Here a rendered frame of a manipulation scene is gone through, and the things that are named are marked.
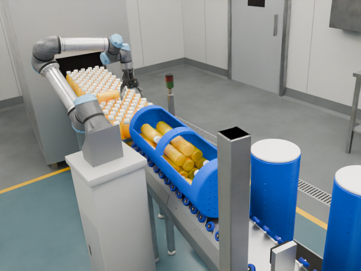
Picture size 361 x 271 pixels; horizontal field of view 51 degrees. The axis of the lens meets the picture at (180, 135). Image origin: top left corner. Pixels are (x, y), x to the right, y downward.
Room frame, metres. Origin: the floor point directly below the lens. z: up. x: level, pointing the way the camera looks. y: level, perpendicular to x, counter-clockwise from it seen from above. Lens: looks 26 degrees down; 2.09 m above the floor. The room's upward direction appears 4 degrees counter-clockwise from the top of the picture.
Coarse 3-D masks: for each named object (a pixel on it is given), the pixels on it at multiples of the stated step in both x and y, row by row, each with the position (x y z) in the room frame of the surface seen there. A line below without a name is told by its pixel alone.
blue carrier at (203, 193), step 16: (144, 112) 2.17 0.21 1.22; (160, 112) 2.27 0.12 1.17; (176, 128) 1.87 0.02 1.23; (144, 144) 1.95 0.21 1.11; (160, 144) 1.81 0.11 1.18; (208, 144) 1.71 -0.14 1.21; (160, 160) 1.75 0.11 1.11; (208, 160) 1.83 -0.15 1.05; (176, 176) 1.58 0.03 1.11; (208, 176) 1.42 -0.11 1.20; (192, 192) 1.44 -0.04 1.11; (208, 192) 1.42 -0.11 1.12; (208, 208) 1.42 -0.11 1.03
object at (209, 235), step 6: (144, 156) 2.11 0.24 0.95; (150, 168) 1.99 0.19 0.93; (156, 174) 1.91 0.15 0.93; (162, 180) 1.84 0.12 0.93; (162, 186) 1.81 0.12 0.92; (168, 186) 1.77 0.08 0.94; (168, 192) 1.74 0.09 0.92; (174, 192) 1.71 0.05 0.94; (174, 198) 1.68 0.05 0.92; (180, 198) 1.64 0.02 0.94; (180, 204) 1.62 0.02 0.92; (186, 210) 1.56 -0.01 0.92; (198, 210) 1.51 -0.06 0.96; (192, 216) 1.51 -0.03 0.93; (198, 222) 1.46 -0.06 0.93; (204, 222) 1.43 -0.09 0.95; (204, 228) 1.41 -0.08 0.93; (210, 234) 1.36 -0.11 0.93; (210, 240) 1.34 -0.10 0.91; (216, 246) 1.30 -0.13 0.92
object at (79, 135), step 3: (78, 132) 3.51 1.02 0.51; (78, 135) 3.51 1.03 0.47; (81, 135) 3.53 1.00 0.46; (78, 138) 3.51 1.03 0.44; (81, 138) 3.52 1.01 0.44; (78, 141) 3.51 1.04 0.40; (81, 141) 3.52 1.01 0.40; (78, 144) 3.52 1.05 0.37; (81, 144) 3.51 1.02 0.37; (81, 147) 3.51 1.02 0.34; (81, 150) 3.51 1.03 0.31; (159, 207) 2.72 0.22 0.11; (162, 210) 2.71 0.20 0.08; (162, 213) 2.71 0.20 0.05; (159, 216) 2.72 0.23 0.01; (162, 216) 2.71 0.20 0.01
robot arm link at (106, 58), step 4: (104, 52) 2.27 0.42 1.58; (108, 52) 2.24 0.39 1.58; (100, 56) 2.28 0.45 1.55; (104, 56) 2.25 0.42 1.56; (108, 56) 2.25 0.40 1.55; (112, 56) 2.24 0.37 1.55; (116, 56) 2.26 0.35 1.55; (120, 56) 2.30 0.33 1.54; (104, 60) 2.25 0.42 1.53; (108, 60) 2.25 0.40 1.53; (112, 60) 2.27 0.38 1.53; (116, 60) 2.29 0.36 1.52; (120, 60) 2.32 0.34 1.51; (104, 64) 2.26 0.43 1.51
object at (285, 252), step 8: (288, 240) 1.13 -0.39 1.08; (272, 248) 1.09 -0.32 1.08; (280, 248) 1.08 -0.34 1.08; (288, 248) 1.08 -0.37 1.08; (296, 248) 1.10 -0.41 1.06; (272, 256) 1.07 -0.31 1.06; (280, 256) 1.07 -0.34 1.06; (288, 256) 1.08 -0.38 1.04; (272, 264) 1.07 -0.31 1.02; (280, 264) 1.07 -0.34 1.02; (288, 264) 1.09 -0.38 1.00
